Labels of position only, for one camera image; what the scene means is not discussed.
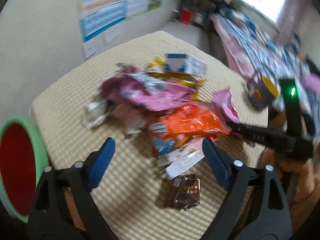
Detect pink plastic wrapper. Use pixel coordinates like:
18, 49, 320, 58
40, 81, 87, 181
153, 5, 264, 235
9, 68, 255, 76
212, 87, 240, 124

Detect brown chocolate wrapper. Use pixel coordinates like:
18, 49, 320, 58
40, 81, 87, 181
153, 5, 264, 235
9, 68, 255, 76
163, 173, 200, 210

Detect orange snack bag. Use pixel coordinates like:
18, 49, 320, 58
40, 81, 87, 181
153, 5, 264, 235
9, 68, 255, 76
148, 102, 231, 140

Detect pink strawberry box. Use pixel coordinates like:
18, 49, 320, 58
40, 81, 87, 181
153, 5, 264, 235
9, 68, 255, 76
156, 138, 204, 180

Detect white paper cup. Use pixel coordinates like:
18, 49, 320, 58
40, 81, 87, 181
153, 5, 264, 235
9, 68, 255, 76
81, 99, 114, 129

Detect small yellow foil wrapper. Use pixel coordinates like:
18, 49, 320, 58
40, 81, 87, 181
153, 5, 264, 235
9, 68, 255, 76
148, 72, 205, 87

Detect white blue milk carton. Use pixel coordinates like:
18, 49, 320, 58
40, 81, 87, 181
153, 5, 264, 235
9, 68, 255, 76
165, 54, 208, 76

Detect purple pink snack bag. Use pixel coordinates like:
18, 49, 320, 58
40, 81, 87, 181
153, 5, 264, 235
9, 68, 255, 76
100, 72, 194, 112

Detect yellow medicine box wrapper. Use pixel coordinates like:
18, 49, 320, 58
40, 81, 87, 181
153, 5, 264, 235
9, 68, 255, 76
145, 57, 166, 74

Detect white red paper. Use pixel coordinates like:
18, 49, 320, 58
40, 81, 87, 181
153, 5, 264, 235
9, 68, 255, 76
116, 63, 140, 74

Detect green red trash bin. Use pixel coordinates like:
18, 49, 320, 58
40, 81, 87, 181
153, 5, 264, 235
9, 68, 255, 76
1, 118, 49, 223

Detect right hand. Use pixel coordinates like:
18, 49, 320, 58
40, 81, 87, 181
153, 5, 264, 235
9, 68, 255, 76
260, 148, 319, 233

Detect dark cup yellow lid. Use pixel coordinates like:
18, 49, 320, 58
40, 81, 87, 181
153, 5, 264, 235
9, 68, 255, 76
247, 76, 279, 111

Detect yellow checkered tablecloth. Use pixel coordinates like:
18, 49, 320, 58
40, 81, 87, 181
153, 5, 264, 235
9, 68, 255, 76
30, 30, 270, 240

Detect bed with plaid quilt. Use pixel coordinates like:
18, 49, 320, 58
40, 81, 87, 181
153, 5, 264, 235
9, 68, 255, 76
211, 7, 320, 111

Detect red bucket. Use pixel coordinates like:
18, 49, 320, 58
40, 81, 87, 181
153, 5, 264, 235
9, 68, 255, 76
180, 10, 193, 24

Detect dark shelf desk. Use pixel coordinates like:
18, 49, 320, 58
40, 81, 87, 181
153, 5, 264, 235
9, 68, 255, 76
175, 0, 221, 32

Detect white wall outlet plate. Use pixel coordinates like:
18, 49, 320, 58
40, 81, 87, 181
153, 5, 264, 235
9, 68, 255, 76
82, 40, 99, 61

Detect pinyin wall poster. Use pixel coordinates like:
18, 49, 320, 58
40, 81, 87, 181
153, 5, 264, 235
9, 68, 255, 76
78, 0, 126, 42

